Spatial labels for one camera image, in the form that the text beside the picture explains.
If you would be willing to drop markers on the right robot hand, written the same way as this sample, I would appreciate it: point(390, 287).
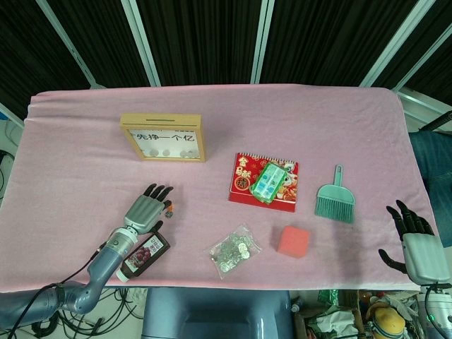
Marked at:
point(423, 257)

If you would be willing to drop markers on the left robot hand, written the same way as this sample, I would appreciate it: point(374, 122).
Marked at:
point(143, 212)

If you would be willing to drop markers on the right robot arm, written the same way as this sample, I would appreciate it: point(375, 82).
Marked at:
point(438, 307)

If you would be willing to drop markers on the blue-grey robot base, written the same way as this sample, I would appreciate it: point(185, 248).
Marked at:
point(219, 314)

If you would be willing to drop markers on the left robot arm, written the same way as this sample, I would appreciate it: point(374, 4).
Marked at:
point(106, 261)

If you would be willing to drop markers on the teal hand brush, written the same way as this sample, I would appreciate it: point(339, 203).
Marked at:
point(335, 201)

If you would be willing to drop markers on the dark grape juice bottle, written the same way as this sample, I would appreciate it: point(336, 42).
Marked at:
point(144, 256)

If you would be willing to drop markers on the yellow toy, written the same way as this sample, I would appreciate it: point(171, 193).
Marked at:
point(386, 321)

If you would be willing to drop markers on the clear bag of coins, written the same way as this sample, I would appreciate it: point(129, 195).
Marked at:
point(233, 250)

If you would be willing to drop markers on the blue denim fabric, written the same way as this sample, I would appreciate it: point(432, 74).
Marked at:
point(434, 159)

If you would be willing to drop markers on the green foil bag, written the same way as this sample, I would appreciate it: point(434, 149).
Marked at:
point(329, 297)

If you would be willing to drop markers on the red desk calendar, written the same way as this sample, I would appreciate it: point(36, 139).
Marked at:
point(242, 176)

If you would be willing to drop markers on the pink table cloth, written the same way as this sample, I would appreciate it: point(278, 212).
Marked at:
point(212, 116)

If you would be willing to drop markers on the green tissue pack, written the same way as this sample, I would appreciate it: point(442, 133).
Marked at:
point(268, 182)

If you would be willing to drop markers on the pink cube block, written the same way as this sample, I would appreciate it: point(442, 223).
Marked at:
point(293, 242)

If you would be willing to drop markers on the black tube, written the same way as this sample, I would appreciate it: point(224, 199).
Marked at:
point(439, 121)

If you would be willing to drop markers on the wooden framed coin box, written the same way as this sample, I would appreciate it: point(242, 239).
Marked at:
point(160, 120)

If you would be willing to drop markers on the white partition post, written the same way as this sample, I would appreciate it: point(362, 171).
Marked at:
point(67, 42)
point(263, 39)
point(392, 42)
point(141, 42)

